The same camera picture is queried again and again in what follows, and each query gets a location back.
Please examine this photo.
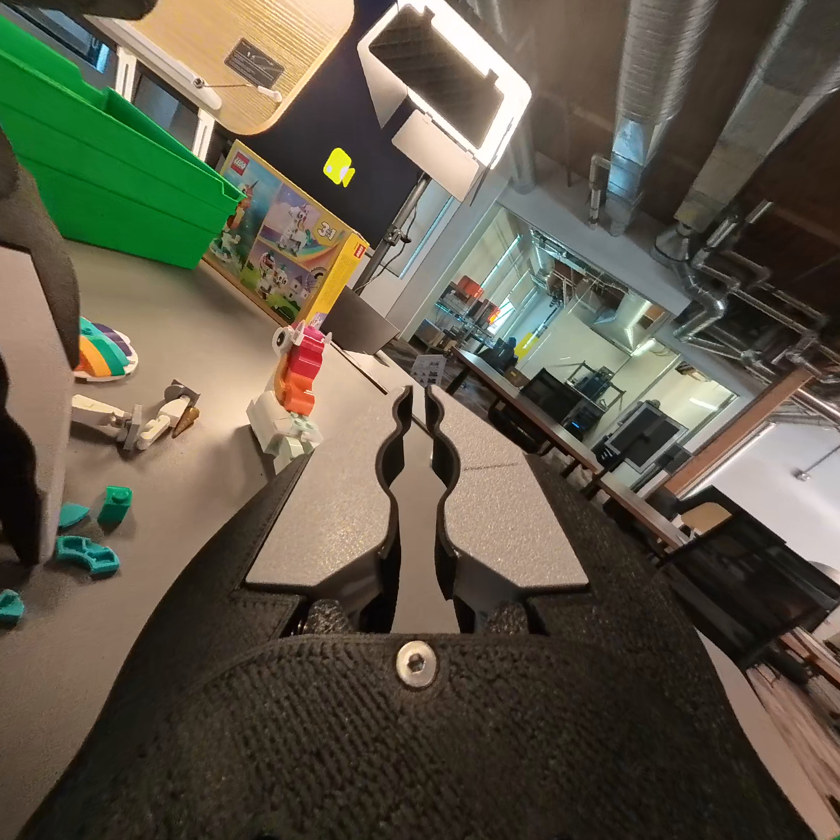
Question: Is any white lego unicorn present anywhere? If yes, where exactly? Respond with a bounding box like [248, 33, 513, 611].
[245, 321, 334, 475]

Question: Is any silver ventilation duct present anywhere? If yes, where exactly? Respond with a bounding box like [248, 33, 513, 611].
[675, 0, 840, 232]
[591, 0, 723, 238]

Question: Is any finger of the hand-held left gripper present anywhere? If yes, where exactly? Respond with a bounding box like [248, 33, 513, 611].
[0, 243, 76, 567]

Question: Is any rainbow lego disc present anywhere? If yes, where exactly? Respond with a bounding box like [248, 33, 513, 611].
[73, 316, 140, 383]

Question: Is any white studio light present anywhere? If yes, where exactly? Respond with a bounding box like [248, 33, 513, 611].
[357, 0, 533, 205]

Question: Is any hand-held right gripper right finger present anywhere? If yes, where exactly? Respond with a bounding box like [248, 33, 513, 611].
[425, 386, 591, 609]

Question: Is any yellow lego box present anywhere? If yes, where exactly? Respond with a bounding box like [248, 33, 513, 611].
[203, 139, 370, 325]

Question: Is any yellow camera sign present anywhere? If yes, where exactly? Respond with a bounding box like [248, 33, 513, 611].
[322, 147, 357, 190]

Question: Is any green lego slope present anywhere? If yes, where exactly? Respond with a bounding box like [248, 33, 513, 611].
[96, 485, 134, 526]

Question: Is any black computer monitor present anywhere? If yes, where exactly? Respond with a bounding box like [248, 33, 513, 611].
[603, 399, 692, 475]

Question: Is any long wooden table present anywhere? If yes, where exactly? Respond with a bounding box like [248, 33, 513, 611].
[452, 347, 691, 559]

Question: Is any black light stand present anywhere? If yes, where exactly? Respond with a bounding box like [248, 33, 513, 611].
[353, 173, 431, 297]

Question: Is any grey desk panel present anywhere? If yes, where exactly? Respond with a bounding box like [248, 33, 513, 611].
[327, 285, 402, 356]

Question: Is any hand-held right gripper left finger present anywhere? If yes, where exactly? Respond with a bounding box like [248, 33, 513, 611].
[244, 386, 416, 616]

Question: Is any white lego leg assembly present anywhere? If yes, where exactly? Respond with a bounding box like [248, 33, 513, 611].
[70, 378, 202, 454]

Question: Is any light wooden board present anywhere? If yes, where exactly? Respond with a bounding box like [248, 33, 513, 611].
[85, 0, 356, 136]

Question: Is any lego instruction booklet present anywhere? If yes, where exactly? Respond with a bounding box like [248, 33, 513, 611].
[411, 353, 451, 389]

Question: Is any green plastic bin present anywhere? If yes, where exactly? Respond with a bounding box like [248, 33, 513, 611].
[0, 13, 245, 270]

